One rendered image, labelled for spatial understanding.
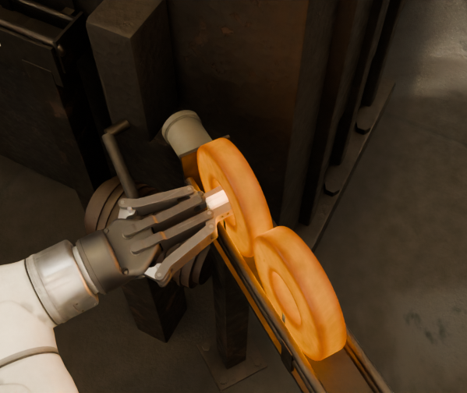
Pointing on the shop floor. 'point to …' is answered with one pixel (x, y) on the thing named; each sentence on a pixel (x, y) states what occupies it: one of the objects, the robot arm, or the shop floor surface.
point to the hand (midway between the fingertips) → (233, 196)
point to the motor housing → (156, 314)
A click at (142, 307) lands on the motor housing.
